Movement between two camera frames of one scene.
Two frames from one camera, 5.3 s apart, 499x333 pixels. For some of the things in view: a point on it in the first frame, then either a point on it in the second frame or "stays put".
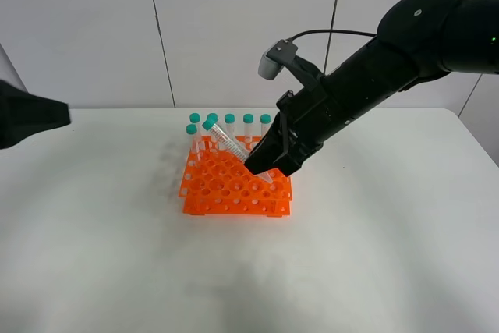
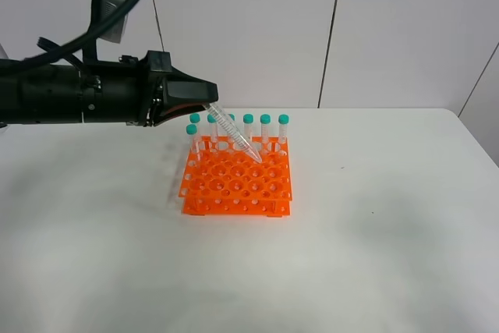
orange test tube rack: x=217 y=183 stays put
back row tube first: x=195 y=118 stays put
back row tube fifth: x=265 y=120 stays put
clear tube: x=213 y=125 to x=227 y=122
